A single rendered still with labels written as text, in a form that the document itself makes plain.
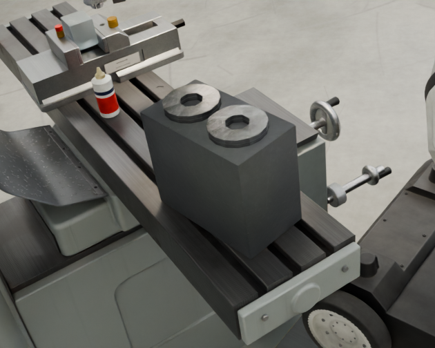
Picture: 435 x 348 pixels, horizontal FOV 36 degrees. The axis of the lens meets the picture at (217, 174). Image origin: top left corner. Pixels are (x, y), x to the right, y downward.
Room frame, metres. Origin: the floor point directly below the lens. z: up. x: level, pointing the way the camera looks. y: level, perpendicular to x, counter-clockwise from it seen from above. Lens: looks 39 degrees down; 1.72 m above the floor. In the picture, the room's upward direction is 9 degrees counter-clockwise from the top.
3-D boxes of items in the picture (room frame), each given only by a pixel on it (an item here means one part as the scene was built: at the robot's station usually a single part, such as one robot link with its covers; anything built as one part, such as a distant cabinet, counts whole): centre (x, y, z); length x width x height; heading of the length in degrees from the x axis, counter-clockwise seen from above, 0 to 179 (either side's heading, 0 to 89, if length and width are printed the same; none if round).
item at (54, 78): (1.38, 0.22, 1.02); 0.35 x 0.15 x 0.11; 114
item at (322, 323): (0.91, -0.22, 0.50); 0.20 x 0.05 x 0.20; 45
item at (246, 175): (0.84, -0.01, 1.07); 0.22 x 0.12 x 0.20; 38
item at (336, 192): (1.33, -0.36, 0.55); 0.22 x 0.06 x 0.06; 117
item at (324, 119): (1.45, -0.27, 0.67); 0.16 x 0.12 x 0.12; 117
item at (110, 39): (1.39, 0.19, 1.06); 0.12 x 0.06 x 0.04; 24
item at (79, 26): (1.36, 0.24, 1.08); 0.06 x 0.05 x 0.06; 24
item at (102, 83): (1.20, 0.20, 1.02); 0.04 x 0.04 x 0.11
